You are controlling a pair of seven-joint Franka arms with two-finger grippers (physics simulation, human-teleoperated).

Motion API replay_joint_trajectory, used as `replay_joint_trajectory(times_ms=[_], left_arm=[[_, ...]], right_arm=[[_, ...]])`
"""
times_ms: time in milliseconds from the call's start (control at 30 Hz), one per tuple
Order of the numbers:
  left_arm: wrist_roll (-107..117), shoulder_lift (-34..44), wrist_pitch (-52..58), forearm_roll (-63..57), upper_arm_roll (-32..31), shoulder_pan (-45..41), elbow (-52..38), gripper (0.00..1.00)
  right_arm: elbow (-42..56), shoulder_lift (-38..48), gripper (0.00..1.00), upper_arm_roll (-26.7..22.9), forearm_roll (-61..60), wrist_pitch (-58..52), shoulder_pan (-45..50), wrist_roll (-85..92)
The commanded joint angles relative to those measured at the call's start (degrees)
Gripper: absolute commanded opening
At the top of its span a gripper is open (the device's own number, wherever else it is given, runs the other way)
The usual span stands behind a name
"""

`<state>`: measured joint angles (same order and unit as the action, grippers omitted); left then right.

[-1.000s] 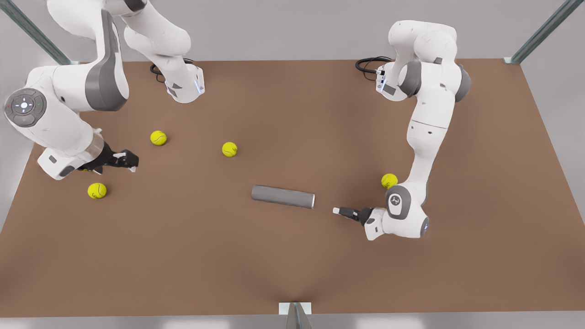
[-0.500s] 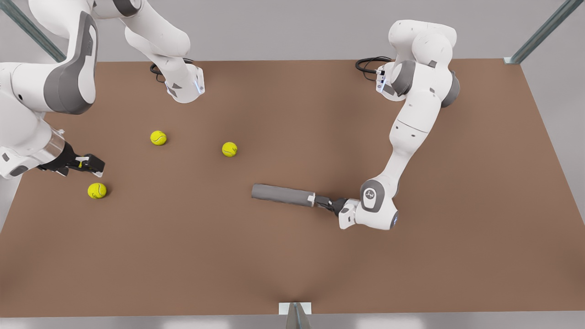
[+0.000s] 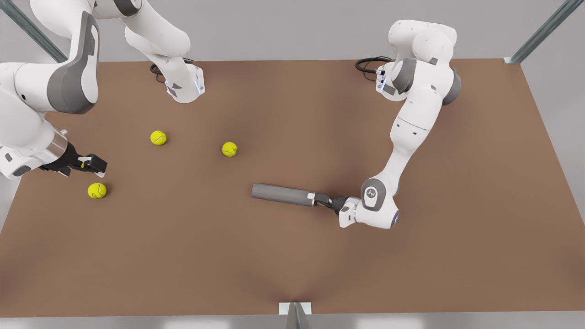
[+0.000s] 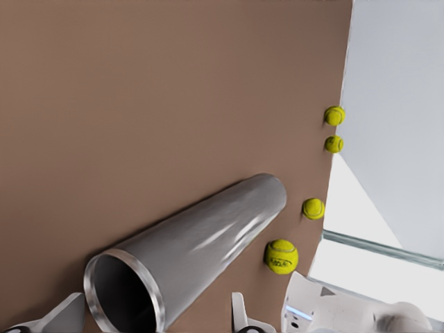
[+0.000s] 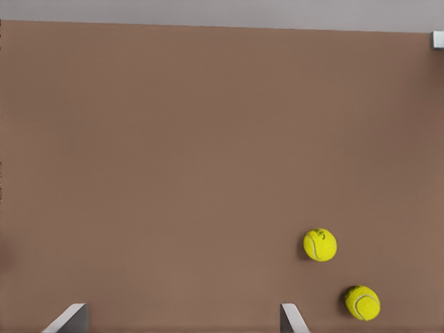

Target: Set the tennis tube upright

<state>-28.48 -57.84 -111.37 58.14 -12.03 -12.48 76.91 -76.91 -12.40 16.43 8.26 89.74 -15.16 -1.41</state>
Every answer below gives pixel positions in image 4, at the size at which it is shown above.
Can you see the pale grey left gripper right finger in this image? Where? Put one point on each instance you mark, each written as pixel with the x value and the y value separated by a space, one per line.
pixel 240 312

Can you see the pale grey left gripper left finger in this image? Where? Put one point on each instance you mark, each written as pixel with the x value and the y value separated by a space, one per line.
pixel 66 312

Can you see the yellow tennis ball with print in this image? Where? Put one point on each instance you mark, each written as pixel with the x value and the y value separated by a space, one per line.
pixel 281 256

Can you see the grey metal tennis tube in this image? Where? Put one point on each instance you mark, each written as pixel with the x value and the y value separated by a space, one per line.
pixel 208 225

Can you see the silver frame post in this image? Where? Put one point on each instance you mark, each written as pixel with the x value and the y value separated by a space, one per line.
pixel 381 249

